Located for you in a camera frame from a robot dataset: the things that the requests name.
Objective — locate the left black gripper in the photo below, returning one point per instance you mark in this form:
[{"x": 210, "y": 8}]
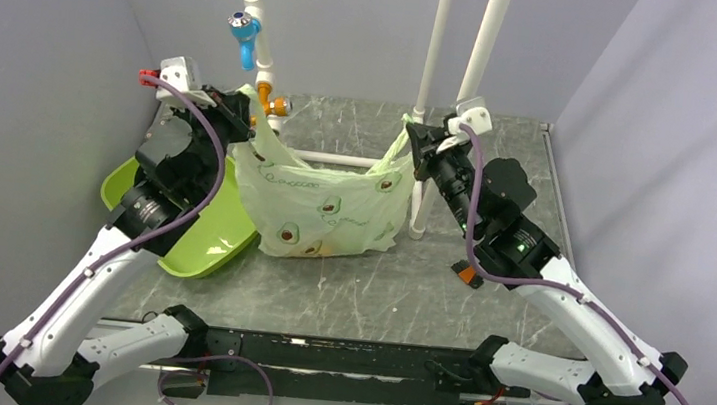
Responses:
[{"x": 233, "y": 110}]

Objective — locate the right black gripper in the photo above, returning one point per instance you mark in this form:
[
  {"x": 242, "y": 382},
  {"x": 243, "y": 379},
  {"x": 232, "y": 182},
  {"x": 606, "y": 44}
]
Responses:
[{"x": 425, "y": 140}]

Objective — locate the green avocado print plastic bag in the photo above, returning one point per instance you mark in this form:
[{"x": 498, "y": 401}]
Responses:
[{"x": 301, "y": 211}]

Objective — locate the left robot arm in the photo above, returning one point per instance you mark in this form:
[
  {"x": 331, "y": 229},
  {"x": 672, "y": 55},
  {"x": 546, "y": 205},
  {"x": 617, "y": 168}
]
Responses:
[{"x": 50, "y": 357}]

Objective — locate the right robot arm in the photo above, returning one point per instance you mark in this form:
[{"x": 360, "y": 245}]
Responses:
[{"x": 510, "y": 249}]

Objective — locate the orange tap valve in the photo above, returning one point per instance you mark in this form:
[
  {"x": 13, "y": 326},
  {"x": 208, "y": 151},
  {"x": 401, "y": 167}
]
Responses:
[{"x": 274, "y": 107}]

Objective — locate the blue tap valve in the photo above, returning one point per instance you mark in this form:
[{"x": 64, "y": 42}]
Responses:
[{"x": 245, "y": 28}]

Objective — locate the small orange black block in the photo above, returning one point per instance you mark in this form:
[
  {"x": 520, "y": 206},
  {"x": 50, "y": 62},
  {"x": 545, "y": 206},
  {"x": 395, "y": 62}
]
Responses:
[{"x": 467, "y": 274}]

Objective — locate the lime green plastic tray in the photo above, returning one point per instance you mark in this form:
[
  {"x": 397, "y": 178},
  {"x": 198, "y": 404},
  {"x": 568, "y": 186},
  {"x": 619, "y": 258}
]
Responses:
[{"x": 222, "y": 231}]

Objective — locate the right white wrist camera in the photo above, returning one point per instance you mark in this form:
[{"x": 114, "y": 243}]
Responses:
[{"x": 471, "y": 116}]

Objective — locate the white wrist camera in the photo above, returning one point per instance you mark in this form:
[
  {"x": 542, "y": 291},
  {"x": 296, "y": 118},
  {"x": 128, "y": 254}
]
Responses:
[
  {"x": 183, "y": 74},
  {"x": 471, "y": 116}
]

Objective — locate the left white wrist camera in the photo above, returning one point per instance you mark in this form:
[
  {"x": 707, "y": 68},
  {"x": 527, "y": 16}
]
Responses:
[{"x": 183, "y": 74}]

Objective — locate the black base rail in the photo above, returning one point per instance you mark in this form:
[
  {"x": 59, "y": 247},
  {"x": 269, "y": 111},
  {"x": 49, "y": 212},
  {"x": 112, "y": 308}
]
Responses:
[{"x": 244, "y": 362}]

